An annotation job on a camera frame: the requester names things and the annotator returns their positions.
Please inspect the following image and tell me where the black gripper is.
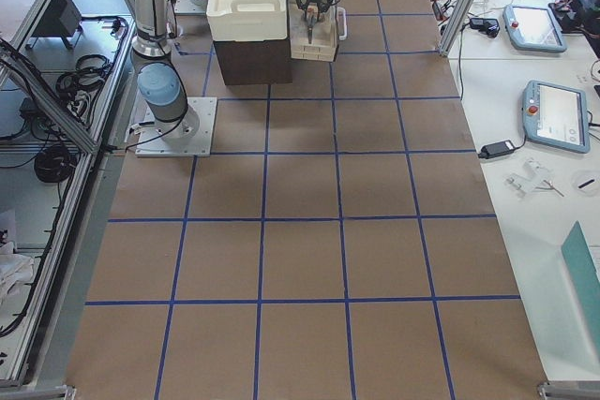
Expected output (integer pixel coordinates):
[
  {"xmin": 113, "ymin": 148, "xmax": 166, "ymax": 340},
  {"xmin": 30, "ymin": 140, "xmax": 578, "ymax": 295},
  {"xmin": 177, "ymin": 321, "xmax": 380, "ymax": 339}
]
[{"xmin": 294, "ymin": 0, "xmax": 334, "ymax": 43}]

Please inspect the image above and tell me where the open wooden drawer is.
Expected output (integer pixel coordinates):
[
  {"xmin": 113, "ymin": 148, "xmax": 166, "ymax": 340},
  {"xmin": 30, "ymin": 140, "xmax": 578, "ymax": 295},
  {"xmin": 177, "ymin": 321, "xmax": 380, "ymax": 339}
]
[{"xmin": 289, "ymin": 6, "xmax": 339, "ymax": 62}]

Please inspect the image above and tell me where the dark brown wooden cabinet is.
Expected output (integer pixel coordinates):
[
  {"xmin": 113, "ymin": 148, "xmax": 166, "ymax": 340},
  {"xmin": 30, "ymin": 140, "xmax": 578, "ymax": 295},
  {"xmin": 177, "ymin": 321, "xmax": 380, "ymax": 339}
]
[{"xmin": 214, "ymin": 38, "xmax": 293, "ymax": 85}]

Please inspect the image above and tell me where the blue teach pendant far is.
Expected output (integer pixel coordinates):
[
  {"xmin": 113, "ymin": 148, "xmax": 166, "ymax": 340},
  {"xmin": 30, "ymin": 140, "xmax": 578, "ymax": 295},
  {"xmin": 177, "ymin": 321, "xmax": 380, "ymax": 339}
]
[{"xmin": 502, "ymin": 5, "xmax": 567, "ymax": 53}]

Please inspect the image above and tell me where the blue teach pendant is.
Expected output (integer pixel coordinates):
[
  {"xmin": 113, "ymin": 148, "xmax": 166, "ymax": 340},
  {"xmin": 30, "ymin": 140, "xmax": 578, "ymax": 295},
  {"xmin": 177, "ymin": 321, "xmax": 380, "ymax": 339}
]
[
  {"xmin": 502, "ymin": 5, "xmax": 567, "ymax": 53},
  {"xmin": 522, "ymin": 81, "xmax": 590, "ymax": 154}
]

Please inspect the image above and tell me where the black power adapter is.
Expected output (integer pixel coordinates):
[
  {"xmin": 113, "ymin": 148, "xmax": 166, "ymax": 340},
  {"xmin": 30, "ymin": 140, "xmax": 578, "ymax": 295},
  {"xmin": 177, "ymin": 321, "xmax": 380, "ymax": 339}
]
[{"xmin": 478, "ymin": 140, "xmax": 517, "ymax": 159}]

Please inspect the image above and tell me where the blue teach pendant near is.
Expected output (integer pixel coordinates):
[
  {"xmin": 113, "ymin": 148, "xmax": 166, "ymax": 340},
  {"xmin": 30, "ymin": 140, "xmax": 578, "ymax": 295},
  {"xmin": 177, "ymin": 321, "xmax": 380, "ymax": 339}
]
[{"xmin": 522, "ymin": 81, "xmax": 590, "ymax": 154}]

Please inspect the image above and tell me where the teal green folder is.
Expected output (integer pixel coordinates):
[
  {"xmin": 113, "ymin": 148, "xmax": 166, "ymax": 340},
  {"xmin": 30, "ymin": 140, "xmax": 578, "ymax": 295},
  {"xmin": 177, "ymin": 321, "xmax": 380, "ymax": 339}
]
[{"xmin": 561, "ymin": 221, "xmax": 599, "ymax": 353}]

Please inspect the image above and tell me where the white drawer handle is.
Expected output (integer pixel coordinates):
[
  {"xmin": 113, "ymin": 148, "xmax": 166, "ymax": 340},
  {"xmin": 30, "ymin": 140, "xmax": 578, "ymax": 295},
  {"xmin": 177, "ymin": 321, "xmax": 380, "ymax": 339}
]
[{"xmin": 337, "ymin": 7, "xmax": 348, "ymax": 41}]

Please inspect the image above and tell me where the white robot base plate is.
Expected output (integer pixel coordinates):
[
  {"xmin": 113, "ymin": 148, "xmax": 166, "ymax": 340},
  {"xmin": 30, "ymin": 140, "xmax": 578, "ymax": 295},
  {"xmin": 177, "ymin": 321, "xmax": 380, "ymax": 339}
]
[{"xmin": 133, "ymin": 97, "xmax": 218, "ymax": 157}]

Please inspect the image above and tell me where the aluminium frame rail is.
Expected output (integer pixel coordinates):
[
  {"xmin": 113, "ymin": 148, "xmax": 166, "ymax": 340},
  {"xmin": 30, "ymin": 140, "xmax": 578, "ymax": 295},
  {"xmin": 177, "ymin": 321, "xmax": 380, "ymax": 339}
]
[{"xmin": 0, "ymin": 0, "xmax": 118, "ymax": 157}]

